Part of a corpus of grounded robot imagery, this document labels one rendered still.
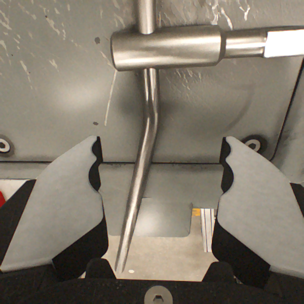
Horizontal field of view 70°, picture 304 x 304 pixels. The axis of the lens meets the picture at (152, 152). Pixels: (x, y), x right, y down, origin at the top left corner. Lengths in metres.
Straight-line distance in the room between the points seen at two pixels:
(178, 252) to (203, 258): 0.28
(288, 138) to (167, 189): 0.11
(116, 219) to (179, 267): 2.47
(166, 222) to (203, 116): 0.12
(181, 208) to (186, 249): 2.22
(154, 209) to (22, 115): 0.14
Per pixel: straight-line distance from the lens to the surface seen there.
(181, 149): 0.18
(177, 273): 2.78
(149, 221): 0.23
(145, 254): 2.52
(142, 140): 0.16
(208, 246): 2.03
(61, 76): 0.17
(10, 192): 0.25
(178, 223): 0.24
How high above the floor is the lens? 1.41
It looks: 59 degrees down
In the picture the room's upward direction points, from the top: 176 degrees counter-clockwise
